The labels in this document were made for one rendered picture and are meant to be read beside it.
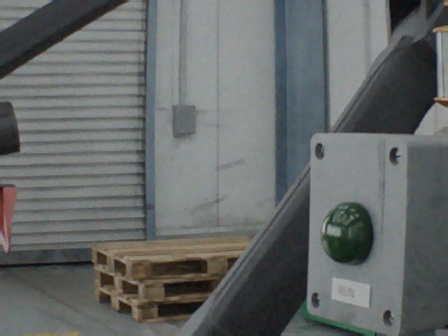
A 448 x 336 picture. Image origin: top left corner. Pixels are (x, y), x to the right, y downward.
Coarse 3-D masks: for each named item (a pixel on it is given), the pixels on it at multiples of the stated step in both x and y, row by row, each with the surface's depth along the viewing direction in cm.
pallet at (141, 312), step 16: (96, 288) 662; (112, 288) 643; (192, 288) 649; (208, 288) 655; (112, 304) 634; (128, 304) 627; (144, 304) 596; (160, 304) 648; (176, 304) 650; (192, 304) 650; (144, 320) 596; (160, 320) 602
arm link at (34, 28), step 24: (72, 0) 126; (96, 0) 127; (120, 0) 130; (24, 24) 123; (48, 24) 124; (72, 24) 126; (0, 48) 121; (24, 48) 123; (48, 48) 126; (0, 72) 121
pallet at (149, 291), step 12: (96, 264) 658; (156, 264) 664; (96, 276) 660; (108, 276) 657; (120, 276) 623; (216, 276) 620; (120, 288) 625; (132, 288) 625; (144, 288) 593; (156, 288) 597; (168, 288) 640; (180, 288) 644; (144, 300) 593; (156, 300) 597; (168, 300) 601
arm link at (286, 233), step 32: (384, 64) 73; (416, 64) 72; (384, 96) 71; (416, 96) 72; (352, 128) 70; (384, 128) 71; (416, 128) 72; (288, 192) 70; (288, 224) 67; (256, 256) 66; (288, 256) 66; (224, 288) 66; (256, 288) 65; (288, 288) 65; (192, 320) 66; (224, 320) 63; (256, 320) 64; (288, 320) 65
